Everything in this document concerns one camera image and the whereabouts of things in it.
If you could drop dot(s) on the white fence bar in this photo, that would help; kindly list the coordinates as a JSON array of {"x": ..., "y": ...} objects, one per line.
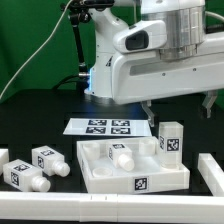
[
  {"x": 4, "y": 158},
  {"x": 112, "y": 208},
  {"x": 212, "y": 174}
]

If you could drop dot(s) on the black camera stand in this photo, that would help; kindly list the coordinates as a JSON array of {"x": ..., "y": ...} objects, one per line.
[{"x": 79, "y": 13}]

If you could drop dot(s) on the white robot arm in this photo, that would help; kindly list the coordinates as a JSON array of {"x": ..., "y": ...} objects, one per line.
[{"x": 167, "y": 53}]

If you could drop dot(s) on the white square tabletop tray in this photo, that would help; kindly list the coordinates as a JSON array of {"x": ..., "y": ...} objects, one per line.
[{"x": 148, "y": 175}]

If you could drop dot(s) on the white left fence bar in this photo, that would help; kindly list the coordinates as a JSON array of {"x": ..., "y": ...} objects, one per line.
[{"x": 4, "y": 158}]

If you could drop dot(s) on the white sheet with four tags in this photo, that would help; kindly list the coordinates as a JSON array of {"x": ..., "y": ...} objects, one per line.
[{"x": 107, "y": 127}]

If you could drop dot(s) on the white right fence bar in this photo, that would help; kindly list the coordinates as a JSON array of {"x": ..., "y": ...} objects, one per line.
[{"x": 212, "y": 174}]

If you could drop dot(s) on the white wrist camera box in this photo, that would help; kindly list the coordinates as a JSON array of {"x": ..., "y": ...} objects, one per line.
[{"x": 142, "y": 36}]

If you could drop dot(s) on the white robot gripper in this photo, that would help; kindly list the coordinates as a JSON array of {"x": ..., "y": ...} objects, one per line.
[{"x": 144, "y": 76}]

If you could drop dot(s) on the white front fence bar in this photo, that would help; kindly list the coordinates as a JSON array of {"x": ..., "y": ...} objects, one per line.
[{"x": 112, "y": 208}]

